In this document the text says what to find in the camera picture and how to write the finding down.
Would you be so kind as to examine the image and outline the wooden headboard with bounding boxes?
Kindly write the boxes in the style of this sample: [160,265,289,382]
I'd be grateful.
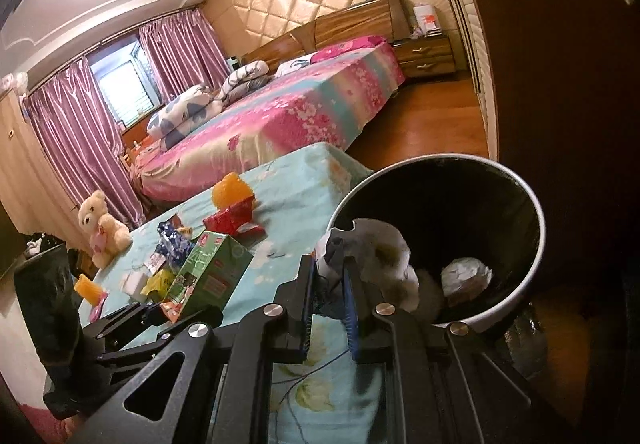
[242,0,408,70]

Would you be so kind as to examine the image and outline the white tissue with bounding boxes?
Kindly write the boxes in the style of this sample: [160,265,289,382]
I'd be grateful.
[317,219,421,312]
[440,257,493,307]

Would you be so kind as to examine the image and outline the small orange plastic cup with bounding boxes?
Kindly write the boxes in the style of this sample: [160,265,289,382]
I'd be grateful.
[74,274,108,307]

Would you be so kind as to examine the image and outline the red snack packet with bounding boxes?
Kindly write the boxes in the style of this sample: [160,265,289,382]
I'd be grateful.
[202,201,256,236]

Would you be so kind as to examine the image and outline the white round trash can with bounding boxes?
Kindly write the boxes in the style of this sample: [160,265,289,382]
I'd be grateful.
[320,153,547,337]

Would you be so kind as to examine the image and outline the dark brown wardrobe panel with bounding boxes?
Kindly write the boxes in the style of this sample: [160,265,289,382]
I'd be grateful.
[440,0,640,275]

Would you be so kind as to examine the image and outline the pink pillow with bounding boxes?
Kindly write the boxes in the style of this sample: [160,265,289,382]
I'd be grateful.
[310,35,391,65]

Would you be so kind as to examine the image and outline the wooden nightstand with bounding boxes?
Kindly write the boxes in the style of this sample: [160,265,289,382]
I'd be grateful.
[392,34,456,80]

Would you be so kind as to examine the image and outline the pink satin curtain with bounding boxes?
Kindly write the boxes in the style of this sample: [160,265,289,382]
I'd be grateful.
[137,8,231,102]
[27,59,146,230]

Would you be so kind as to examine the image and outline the window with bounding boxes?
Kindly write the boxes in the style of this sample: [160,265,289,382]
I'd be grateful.
[90,42,161,127]

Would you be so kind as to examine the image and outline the white blue print pillow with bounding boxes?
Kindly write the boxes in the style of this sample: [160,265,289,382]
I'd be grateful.
[275,55,318,75]

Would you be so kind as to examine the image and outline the blue snack packet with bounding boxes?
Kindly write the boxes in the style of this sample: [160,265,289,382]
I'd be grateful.
[155,219,193,270]

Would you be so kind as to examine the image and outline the white box orange label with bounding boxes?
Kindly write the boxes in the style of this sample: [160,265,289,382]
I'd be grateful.
[412,3,443,36]

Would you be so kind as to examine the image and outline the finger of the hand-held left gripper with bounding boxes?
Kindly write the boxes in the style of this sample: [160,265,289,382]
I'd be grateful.
[87,303,163,342]
[97,308,223,375]

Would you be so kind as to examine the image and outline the cream louvered wardrobe doors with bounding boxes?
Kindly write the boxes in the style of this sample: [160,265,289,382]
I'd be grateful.
[415,0,501,160]

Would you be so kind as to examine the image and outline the blue white folded quilt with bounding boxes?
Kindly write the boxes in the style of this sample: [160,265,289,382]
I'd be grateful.
[217,62,273,105]
[146,85,223,150]

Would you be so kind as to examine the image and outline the clear plastic wrap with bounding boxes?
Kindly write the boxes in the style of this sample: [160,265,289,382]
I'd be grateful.
[500,304,551,375]

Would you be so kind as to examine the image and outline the teal floral blanket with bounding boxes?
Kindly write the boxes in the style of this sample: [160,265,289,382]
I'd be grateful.
[75,143,376,444]

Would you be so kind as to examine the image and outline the yellow wrapper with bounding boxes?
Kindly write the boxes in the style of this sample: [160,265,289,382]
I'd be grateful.
[142,269,176,302]

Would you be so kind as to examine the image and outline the white tissue pack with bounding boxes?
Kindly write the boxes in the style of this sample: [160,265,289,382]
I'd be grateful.
[120,271,151,297]

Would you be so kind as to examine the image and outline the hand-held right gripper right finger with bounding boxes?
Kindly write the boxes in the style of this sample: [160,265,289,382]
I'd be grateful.
[325,231,566,444]

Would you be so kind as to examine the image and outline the pink floral bed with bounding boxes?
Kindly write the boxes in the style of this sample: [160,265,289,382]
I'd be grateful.
[132,37,406,202]

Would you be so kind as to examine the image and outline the green carton box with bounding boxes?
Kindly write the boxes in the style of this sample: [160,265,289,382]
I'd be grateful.
[165,231,253,322]

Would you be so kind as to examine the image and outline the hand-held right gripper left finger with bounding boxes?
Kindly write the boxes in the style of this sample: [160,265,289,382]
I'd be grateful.
[70,254,321,444]

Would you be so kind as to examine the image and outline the orange mesh ball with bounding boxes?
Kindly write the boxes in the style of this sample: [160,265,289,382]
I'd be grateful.
[212,173,256,210]

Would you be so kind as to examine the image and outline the cream teddy bear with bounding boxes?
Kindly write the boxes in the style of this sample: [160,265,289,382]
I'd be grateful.
[77,190,133,270]

